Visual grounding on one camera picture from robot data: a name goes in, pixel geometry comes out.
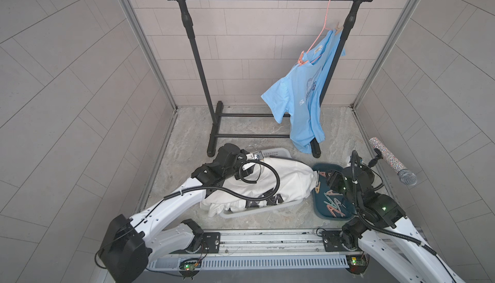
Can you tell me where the white t-shirt black print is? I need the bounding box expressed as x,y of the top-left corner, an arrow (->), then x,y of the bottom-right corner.
200,157 -> 318,219

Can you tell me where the light blue t-shirt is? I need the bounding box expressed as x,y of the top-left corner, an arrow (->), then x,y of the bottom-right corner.
261,30 -> 342,154

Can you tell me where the pink clothespin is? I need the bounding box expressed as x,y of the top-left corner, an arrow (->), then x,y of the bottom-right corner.
297,52 -> 308,66

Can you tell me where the beige clothespin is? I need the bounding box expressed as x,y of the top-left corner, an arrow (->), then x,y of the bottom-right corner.
335,26 -> 344,35

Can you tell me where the pink wire hanger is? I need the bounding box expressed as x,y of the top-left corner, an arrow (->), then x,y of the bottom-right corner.
297,0 -> 337,65

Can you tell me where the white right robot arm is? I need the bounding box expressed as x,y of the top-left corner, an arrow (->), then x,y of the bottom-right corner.
322,145 -> 462,282

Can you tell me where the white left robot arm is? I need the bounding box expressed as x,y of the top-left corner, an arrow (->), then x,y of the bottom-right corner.
94,143 -> 281,282

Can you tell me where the teal clothespin tray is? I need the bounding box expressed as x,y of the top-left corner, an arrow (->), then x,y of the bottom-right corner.
312,163 -> 356,221

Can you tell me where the white laundry basket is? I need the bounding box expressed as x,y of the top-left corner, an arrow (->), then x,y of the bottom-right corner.
219,148 -> 303,219

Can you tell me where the glitter microphone on stand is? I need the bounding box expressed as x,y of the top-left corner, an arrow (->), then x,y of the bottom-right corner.
369,137 -> 418,186

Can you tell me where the black clothes rack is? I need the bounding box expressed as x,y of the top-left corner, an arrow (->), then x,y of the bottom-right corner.
164,0 -> 376,159

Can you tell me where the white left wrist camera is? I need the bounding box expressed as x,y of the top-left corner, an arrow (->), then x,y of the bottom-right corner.
246,151 -> 264,160

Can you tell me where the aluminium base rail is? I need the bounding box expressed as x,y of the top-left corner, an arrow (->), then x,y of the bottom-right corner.
104,226 -> 426,272

